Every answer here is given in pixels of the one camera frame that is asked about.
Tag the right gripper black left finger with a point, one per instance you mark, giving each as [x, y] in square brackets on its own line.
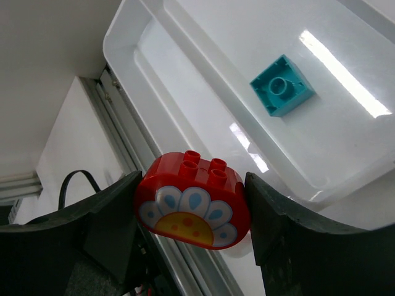
[92, 247]

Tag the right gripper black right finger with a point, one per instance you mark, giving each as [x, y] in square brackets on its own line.
[301, 252]

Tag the red white flower lego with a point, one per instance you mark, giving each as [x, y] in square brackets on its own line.
[187, 198]

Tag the small teal lego cube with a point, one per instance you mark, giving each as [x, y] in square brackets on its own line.
[281, 87]

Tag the white compartment sorting tray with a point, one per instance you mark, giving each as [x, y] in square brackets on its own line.
[179, 80]

